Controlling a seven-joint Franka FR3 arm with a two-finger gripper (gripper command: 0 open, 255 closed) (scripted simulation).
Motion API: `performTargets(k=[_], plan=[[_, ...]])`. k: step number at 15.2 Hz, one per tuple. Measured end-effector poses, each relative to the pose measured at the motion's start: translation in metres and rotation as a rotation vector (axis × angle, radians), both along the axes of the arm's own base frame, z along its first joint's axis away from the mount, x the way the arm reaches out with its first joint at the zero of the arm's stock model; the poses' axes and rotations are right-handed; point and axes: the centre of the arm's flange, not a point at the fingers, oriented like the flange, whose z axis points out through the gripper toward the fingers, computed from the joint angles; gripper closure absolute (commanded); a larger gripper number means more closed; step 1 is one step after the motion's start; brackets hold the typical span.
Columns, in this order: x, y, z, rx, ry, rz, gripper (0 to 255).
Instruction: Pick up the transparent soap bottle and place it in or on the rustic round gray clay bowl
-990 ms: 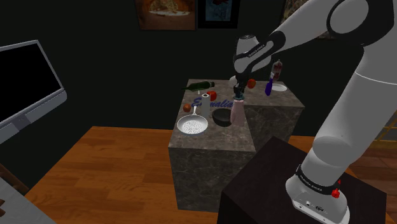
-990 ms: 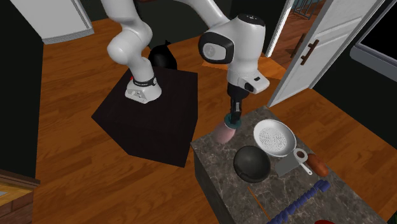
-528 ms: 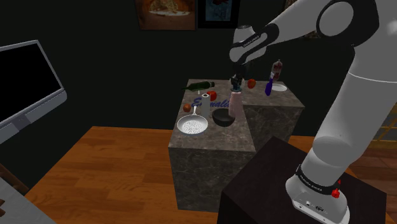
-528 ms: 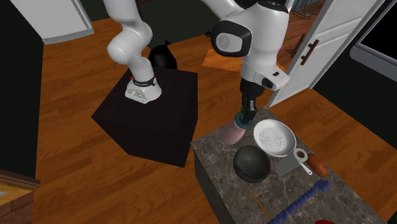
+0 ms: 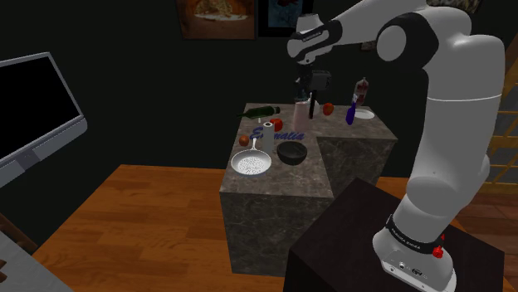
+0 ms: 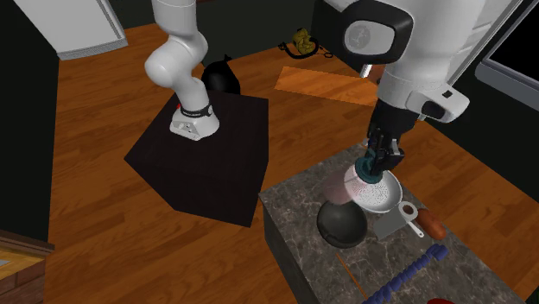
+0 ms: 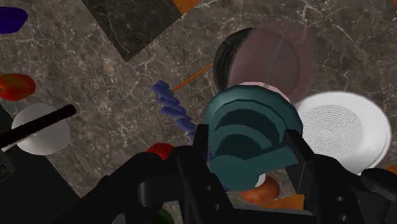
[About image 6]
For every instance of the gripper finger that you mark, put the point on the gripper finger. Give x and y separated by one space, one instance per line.
377 158
395 155

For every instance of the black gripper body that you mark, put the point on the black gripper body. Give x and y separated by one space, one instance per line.
389 118

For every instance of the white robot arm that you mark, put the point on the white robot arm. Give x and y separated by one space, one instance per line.
438 46

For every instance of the pink bottle with teal cap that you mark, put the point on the pink bottle with teal cap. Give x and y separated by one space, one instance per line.
361 171

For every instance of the white colander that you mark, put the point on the white colander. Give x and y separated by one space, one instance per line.
379 193

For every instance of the white measuring spoon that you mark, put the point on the white measuring spoon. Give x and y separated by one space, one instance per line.
407 209

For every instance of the grey flat spatula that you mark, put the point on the grey flat spatula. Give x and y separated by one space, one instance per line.
389 225

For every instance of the black bowl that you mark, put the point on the black bowl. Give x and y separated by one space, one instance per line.
342 225

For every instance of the brown sausage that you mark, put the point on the brown sausage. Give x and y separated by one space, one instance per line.
431 224

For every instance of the dark marble counter block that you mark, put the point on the dark marble counter block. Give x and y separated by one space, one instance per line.
303 210

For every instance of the thin orange stick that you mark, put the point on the thin orange stick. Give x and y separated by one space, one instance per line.
350 276

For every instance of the blue lettered tube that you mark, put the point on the blue lettered tube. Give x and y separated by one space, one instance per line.
404 278

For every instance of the grey framed window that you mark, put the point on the grey framed window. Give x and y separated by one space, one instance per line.
513 50

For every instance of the red round thing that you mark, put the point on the red round thing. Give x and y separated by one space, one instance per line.
440 301

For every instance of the black robot stand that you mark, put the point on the black robot stand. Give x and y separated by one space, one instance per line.
210 168

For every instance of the black rubbish bag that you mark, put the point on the black rubbish bag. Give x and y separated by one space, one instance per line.
219 78

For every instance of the brown wooden cabinet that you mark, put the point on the brown wooden cabinet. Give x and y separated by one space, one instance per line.
23 269

